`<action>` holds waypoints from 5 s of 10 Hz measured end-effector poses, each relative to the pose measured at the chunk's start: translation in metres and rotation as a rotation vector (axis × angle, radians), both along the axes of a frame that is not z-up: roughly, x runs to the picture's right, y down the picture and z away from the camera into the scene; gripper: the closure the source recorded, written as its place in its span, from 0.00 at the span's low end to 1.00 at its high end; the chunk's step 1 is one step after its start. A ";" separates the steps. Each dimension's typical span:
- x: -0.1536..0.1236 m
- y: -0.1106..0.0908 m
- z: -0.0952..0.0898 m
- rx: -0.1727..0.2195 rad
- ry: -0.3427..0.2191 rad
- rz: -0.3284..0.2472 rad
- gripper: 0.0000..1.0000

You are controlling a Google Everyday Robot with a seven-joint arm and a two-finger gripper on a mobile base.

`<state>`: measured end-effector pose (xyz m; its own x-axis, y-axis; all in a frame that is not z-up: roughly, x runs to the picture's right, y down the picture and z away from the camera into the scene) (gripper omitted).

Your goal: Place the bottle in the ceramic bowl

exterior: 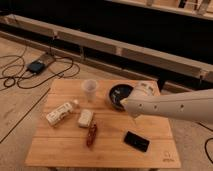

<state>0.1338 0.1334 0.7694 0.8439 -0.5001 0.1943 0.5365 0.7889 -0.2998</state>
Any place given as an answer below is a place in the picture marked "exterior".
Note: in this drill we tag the white labelled plastic bottle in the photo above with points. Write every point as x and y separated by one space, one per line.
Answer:
61 112

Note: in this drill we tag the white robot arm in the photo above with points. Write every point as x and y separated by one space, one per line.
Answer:
196 106

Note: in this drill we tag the dark ceramic bowl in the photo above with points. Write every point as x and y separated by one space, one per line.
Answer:
118 93

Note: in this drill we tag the clear plastic cup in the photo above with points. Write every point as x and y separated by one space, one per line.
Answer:
89 88

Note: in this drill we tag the small white box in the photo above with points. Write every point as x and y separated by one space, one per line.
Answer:
85 118

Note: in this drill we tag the wooden table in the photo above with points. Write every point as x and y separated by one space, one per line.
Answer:
65 144

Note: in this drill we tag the red snack wrapper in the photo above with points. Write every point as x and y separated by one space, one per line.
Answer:
91 134

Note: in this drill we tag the black rectangular pouch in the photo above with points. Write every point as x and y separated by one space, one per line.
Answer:
136 141

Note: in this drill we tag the blue black power adapter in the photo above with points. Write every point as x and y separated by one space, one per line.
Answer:
36 67

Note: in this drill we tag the long wooden rail frame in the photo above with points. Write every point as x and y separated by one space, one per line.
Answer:
122 58

